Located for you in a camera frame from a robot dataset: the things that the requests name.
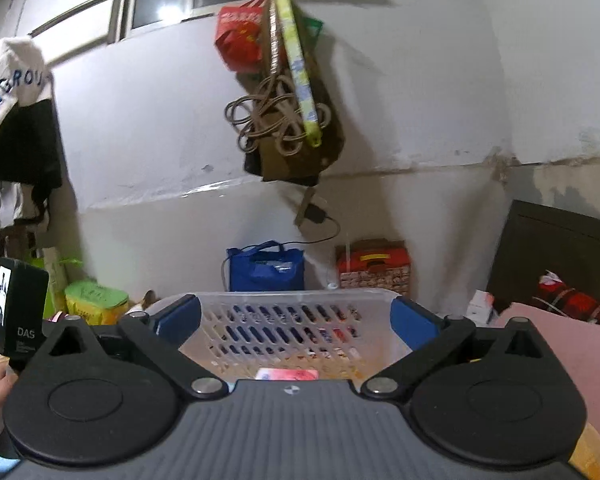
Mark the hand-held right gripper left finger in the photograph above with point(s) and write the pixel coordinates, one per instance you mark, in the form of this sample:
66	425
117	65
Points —
176	316

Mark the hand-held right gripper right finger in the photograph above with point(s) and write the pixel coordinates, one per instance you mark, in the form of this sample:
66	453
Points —
412	322

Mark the clear plastic basket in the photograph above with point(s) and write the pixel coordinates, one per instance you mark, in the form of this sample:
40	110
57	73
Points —
280	310

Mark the pink tissue pack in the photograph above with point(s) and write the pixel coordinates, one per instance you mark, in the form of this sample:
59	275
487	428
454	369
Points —
287	375

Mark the brown shoe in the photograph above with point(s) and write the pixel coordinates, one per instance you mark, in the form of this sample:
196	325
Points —
144	300

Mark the green paper bag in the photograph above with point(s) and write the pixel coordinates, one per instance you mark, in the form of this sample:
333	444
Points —
55	280

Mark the red printed carton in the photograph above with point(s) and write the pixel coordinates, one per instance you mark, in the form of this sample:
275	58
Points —
375	270

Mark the white small box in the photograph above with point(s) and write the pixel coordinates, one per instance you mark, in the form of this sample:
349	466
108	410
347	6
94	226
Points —
481	306

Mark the yellow-green tin box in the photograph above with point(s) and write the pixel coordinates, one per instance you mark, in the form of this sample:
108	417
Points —
95	302

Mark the blue tote bag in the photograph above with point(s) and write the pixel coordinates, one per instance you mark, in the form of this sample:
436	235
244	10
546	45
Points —
265	270

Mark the white hanging shirt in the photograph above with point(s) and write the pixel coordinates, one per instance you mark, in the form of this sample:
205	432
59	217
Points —
15	202

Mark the black power adapter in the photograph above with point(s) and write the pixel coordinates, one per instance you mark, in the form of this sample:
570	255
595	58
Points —
315	215

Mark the dark wooden headboard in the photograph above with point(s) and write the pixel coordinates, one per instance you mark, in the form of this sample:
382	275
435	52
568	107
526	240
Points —
555	245

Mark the black hanging garment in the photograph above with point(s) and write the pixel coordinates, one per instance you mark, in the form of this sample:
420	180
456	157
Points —
27	145

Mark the red plaid blanket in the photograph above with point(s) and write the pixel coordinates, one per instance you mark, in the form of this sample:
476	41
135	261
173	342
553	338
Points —
585	305

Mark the pink pillow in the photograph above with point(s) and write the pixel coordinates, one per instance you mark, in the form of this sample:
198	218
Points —
590	375

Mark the brown hanging bag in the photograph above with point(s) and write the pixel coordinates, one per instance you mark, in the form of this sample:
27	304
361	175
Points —
295	165

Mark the yellow bed sheet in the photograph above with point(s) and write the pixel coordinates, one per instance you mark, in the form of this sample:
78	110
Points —
592	455

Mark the white lettered hoodie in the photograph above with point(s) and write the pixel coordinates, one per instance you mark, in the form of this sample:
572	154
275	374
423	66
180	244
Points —
10	80

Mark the red hanging bag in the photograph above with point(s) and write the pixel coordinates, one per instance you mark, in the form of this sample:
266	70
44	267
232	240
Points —
240	35

